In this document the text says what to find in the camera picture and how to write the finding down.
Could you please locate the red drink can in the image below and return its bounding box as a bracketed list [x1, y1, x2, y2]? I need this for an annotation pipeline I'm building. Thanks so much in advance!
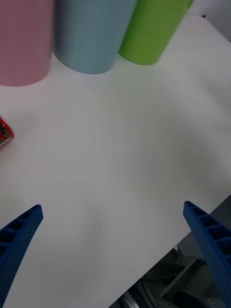
[0, 115, 15, 151]

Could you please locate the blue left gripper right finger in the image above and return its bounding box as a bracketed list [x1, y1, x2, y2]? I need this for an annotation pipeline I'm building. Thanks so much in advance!
[183, 200, 231, 308]

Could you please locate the pink plastic bin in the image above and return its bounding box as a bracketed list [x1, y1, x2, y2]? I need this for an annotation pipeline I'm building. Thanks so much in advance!
[0, 0, 54, 87]

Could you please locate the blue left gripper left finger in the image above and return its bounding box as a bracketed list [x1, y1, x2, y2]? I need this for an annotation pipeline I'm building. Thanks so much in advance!
[0, 204, 44, 308]

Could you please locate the pale blue plastic bin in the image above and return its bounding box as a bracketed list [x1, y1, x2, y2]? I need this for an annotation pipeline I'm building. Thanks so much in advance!
[52, 0, 138, 75]

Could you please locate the green plastic bin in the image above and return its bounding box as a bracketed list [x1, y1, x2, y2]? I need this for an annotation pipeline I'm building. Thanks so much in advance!
[117, 0, 194, 66]

